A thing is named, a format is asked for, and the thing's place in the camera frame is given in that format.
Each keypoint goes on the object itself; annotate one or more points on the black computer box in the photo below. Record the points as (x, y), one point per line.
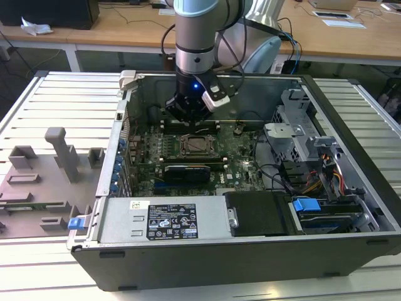
(47, 12)

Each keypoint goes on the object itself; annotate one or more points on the green motherboard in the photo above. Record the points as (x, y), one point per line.
(241, 163)

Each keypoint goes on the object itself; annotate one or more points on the silver square CPU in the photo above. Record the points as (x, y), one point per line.
(198, 145)

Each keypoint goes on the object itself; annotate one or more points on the metal disk bay cage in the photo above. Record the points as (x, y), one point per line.
(282, 138)

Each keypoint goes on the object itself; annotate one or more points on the grey parts rack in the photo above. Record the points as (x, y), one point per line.
(47, 188)

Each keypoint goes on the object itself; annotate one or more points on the black open PC case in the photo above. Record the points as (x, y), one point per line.
(219, 266)

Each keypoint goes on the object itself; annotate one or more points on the wooden desk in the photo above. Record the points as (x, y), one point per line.
(125, 31)

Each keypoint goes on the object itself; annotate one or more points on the crumpled white paper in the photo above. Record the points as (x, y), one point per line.
(36, 26)

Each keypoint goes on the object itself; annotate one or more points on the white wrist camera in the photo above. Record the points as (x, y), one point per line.
(216, 98)

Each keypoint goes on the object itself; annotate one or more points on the white power adapter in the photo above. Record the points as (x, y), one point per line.
(277, 66)

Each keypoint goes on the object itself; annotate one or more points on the black graphics card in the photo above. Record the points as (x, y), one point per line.
(188, 174)

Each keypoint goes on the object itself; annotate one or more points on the CPU socket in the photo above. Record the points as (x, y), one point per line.
(216, 154)

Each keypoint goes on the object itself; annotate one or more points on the blue disk carrier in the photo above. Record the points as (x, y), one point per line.
(305, 205)

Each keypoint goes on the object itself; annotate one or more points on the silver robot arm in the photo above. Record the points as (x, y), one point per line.
(194, 31)

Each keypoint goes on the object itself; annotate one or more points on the green RAM stick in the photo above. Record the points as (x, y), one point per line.
(40, 206)

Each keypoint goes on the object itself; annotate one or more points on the white paper sheet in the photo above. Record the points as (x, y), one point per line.
(344, 24)

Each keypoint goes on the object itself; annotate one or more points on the blue case latch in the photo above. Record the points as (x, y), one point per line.
(75, 223)

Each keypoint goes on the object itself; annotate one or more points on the black RAM slot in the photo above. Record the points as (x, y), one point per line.
(191, 162)
(172, 128)

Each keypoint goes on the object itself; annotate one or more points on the silver power supply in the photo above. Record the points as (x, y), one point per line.
(122, 219)

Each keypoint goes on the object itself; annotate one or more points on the grey case release latch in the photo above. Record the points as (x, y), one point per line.
(128, 80)

